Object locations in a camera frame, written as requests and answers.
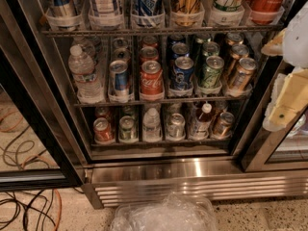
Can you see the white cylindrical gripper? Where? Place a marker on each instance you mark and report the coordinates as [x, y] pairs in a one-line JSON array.
[[297, 40]]

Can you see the gold soda can front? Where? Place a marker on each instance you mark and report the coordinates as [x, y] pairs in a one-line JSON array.
[[241, 74]]

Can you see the gold soda can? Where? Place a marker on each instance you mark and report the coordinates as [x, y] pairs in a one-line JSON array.
[[241, 74], [236, 52]]

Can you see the red coca-cola top can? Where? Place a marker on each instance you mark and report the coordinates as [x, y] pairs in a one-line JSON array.
[[263, 12]]

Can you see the red coca-cola can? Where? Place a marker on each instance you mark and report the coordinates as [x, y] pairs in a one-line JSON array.
[[263, 12], [151, 78], [148, 53]]

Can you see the green soda can front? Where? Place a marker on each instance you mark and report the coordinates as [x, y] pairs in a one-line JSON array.
[[210, 72]]

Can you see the green soda can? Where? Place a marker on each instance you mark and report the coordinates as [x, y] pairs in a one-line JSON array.
[[210, 48], [210, 72]]

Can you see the fridge door right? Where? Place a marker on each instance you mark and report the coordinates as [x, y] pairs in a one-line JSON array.
[[267, 150]]

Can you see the gold can bottom shelf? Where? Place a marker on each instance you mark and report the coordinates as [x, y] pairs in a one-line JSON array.
[[223, 125]]

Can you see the blue pepsi can front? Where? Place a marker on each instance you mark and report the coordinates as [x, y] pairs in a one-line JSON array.
[[182, 72]]

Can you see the blue pepsi can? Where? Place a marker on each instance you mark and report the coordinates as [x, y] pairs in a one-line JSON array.
[[179, 50], [182, 72]]

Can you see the silver can bottom shelf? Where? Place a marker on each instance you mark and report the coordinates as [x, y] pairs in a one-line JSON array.
[[175, 126]]

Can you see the red coca-cola can front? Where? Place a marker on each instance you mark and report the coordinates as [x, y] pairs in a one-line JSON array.
[[151, 78]]

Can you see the water bottle bottom shelf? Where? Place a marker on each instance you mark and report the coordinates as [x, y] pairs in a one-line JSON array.
[[151, 126]]

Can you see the blue white tall can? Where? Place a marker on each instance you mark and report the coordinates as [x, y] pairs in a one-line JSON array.
[[146, 12]]

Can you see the blue redbull can middle shelf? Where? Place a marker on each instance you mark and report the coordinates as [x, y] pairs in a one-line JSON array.
[[119, 77]]

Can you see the green can bottom shelf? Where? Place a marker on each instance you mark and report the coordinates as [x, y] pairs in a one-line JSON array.
[[127, 129]]

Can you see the white striped tall can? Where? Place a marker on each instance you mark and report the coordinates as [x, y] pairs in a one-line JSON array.
[[106, 14]]

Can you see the red can bottom shelf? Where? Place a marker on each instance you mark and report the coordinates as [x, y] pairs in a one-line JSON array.
[[102, 130]]

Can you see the clear water bottle middle shelf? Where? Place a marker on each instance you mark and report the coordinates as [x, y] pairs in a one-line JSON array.
[[85, 76]]

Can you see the stainless fridge base grille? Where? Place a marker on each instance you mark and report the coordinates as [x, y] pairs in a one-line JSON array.
[[114, 184]]

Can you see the black fridge door left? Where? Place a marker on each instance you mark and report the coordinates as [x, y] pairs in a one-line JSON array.
[[35, 76]]

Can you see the white cap juice bottle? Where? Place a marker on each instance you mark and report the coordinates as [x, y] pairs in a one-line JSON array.
[[201, 122]]

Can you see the clear plastic bag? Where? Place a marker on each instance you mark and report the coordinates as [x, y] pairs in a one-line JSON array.
[[175, 212]]

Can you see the top wire shelf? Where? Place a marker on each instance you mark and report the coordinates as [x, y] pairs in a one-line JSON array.
[[161, 31]]

